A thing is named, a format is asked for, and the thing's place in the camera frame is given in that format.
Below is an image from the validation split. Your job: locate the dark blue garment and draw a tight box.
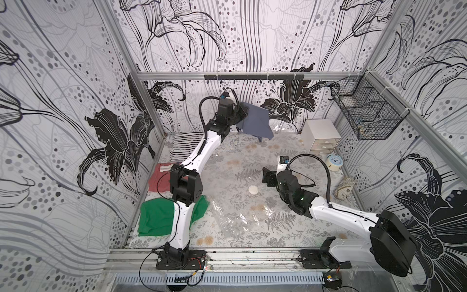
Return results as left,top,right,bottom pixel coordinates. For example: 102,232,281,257
236,102,274,140

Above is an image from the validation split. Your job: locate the black white striped tank top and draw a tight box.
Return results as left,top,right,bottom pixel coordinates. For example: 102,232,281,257
171,132,204,163

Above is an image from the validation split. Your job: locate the clear plastic vacuum bag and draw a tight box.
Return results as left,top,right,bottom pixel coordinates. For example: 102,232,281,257
204,145,329,242

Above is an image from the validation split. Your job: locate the red garment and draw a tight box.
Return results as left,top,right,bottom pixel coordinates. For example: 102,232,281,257
148,163,173,193

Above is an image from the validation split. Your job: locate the green knit garment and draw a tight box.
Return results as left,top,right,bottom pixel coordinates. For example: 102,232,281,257
137,196,210,237

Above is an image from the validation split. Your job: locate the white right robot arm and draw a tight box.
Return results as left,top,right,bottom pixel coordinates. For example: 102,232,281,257
262,168,417,277

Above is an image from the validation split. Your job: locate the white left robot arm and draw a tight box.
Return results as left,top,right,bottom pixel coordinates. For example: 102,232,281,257
164,97,247,258

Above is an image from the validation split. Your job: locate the white round bag valve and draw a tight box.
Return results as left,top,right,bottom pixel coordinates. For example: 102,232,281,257
248,185,259,195

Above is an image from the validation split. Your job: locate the white mini drawer cabinet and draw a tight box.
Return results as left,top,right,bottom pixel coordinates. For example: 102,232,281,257
300,119,341,155

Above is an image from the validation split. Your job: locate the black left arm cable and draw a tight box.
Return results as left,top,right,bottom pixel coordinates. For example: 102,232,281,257
198,87,242,141

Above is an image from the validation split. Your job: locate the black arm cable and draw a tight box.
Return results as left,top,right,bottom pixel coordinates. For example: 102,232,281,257
198,87,242,141
285,153,333,209

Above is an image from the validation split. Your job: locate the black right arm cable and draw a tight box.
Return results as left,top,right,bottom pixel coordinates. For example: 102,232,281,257
285,153,333,209

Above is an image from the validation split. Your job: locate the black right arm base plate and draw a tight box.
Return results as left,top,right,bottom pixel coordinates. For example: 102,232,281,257
296,249,352,270

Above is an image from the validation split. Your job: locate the black wire wall basket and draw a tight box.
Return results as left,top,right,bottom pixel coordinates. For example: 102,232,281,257
330,76,410,141

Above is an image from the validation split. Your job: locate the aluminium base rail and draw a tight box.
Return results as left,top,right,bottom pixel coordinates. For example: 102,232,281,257
104,239,383,273

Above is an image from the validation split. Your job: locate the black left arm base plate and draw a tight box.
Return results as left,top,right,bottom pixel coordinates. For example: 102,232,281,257
156,249,207,271

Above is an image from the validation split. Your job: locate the white slotted cable duct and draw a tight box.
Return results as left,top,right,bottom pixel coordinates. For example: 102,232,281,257
115,271,322,286

